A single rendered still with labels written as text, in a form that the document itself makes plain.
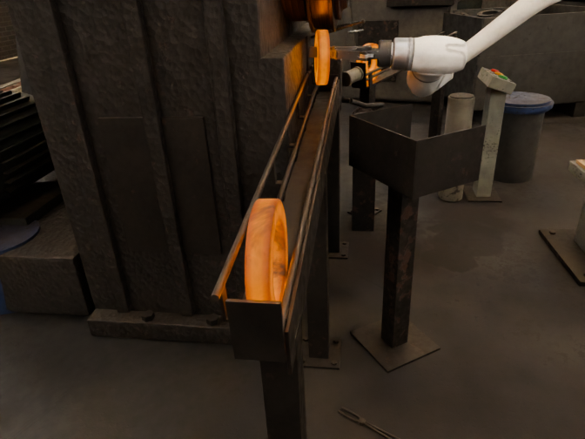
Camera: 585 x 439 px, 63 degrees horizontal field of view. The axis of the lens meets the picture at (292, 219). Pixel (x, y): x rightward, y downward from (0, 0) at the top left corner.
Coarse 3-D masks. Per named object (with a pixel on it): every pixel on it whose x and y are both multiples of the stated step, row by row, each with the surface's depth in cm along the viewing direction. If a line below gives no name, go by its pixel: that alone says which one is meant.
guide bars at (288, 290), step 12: (324, 120) 130; (324, 132) 123; (312, 180) 99; (312, 192) 96; (300, 228) 84; (300, 240) 81; (300, 252) 81; (288, 276) 73; (288, 288) 70; (288, 300) 68; (288, 312) 67
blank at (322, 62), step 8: (320, 32) 135; (320, 40) 133; (328, 40) 133; (320, 48) 133; (328, 48) 133; (320, 56) 133; (328, 56) 133; (320, 64) 134; (328, 64) 134; (320, 72) 135; (328, 72) 136; (320, 80) 138
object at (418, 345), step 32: (352, 128) 123; (384, 128) 111; (480, 128) 109; (352, 160) 127; (384, 160) 114; (416, 160) 104; (448, 160) 108; (480, 160) 113; (416, 192) 107; (416, 224) 130; (384, 288) 142; (384, 320) 147; (384, 352) 145; (416, 352) 145
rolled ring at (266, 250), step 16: (256, 208) 65; (272, 208) 65; (256, 224) 62; (272, 224) 63; (256, 240) 61; (272, 240) 63; (256, 256) 61; (272, 256) 63; (256, 272) 61; (272, 272) 63; (256, 288) 61; (272, 288) 63
